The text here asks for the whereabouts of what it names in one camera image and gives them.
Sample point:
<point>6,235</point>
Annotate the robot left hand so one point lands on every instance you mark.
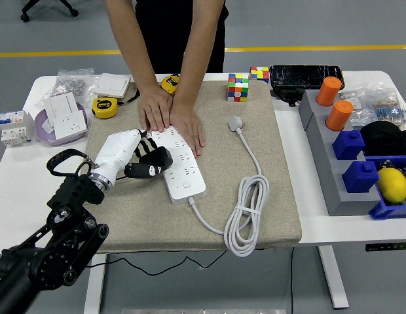
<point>116,150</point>

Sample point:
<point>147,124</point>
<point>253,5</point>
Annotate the person's left hand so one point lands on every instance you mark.
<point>188,127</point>

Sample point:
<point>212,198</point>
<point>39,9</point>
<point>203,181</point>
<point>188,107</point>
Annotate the person's right hand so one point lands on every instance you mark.
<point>155,109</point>

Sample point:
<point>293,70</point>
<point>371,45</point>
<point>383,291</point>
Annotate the person's left forearm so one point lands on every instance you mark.
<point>199,55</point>

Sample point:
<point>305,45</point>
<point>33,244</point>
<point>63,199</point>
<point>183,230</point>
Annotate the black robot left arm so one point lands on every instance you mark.
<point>75,196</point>

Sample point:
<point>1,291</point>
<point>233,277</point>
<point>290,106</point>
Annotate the person's right forearm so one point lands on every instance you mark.
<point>131,45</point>

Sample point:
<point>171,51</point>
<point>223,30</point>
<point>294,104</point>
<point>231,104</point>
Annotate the yellow tape measure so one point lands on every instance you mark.
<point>104,108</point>
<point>171,83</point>

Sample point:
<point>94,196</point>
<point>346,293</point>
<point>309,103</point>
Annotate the large colourful puzzle cube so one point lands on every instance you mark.
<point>238,87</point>

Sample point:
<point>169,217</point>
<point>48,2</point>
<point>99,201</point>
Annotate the purple bowl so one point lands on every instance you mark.
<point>44,135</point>

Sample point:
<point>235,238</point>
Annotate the clear bag of screws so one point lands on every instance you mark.
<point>70,83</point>

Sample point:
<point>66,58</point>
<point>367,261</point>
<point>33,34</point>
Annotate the grey-brown mat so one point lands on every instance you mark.
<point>157,225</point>

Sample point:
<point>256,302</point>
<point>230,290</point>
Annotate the small colourful puzzle cube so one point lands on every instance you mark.
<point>259,74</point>

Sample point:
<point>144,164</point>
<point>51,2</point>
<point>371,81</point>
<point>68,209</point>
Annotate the small black device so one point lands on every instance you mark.
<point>288,95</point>

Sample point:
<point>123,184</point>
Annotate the white circuit breaker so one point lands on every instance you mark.
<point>13,127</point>

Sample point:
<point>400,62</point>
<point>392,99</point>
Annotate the black wrapped tray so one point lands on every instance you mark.
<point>306,76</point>

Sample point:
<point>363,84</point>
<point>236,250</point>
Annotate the white table leg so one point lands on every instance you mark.
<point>95,288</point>
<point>334,278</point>

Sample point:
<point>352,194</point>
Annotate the orange cylinder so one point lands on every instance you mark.
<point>328,91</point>
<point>339,116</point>

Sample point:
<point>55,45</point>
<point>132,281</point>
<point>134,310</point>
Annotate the black office chair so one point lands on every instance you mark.
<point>46,8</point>

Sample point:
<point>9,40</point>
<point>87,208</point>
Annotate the grey peg block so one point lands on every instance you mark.
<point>334,183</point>

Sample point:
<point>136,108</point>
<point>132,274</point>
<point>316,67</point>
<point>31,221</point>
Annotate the blue block with knob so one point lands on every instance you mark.
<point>360,178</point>
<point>348,145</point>

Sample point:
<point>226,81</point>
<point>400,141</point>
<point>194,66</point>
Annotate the clear bag of parts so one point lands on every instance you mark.
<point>363,114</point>

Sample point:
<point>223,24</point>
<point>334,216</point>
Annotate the black cloth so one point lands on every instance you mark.
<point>384,139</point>

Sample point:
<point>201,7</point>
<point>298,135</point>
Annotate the clear bag of resistors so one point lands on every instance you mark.
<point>391,112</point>

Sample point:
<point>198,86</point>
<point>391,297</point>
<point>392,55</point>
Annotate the yellow lemon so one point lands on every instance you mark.
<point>392,185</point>

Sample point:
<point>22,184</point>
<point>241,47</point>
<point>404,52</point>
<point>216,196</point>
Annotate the blue plastic bin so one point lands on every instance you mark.
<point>389,211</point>

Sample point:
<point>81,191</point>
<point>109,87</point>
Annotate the black table control panel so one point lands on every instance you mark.
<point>388,247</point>

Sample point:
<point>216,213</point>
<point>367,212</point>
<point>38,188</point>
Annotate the white wall socket plate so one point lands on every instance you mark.
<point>72,126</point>

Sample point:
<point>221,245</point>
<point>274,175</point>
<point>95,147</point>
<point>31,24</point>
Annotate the white wall switch panel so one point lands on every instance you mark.
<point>111,84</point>

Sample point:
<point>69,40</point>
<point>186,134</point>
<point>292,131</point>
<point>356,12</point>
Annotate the white switch plate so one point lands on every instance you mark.
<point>60,104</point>

